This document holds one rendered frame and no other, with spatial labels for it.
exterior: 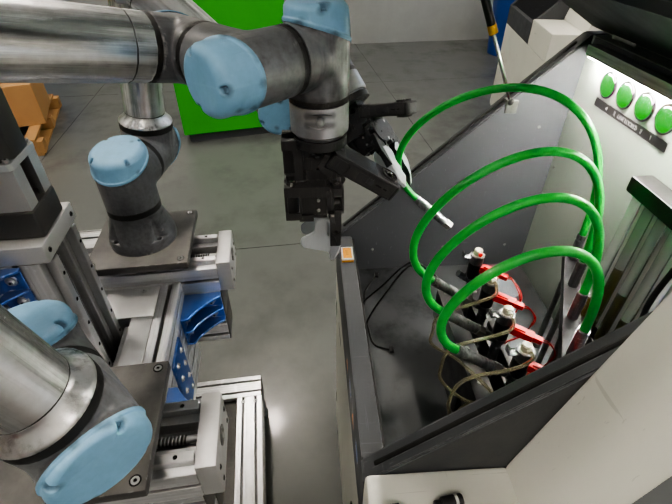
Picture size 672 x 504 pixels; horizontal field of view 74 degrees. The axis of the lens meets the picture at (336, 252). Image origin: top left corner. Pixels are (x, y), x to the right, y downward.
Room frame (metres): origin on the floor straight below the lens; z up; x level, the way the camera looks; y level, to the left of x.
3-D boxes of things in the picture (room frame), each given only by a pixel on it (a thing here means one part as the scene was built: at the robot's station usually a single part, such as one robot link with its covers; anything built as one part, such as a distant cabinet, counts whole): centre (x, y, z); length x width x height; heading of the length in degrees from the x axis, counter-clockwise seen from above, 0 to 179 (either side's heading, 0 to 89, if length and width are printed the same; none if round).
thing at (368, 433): (0.68, -0.04, 0.87); 0.62 x 0.04 x 0.16; 3
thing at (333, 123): (0.55, 0.02, 1.45); 0.08 x 0.08 x 0.05
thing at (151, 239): (0.86, 0.46, 1.09); 0.15 x 0.15 x 0.10
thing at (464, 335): (0.57, -0.29, 0.91); 0.34 x 0.10 x 0.15; 3
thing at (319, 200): (0.55, 0.03, 1.37); 0.09 x 0.08 x 0.12; 93
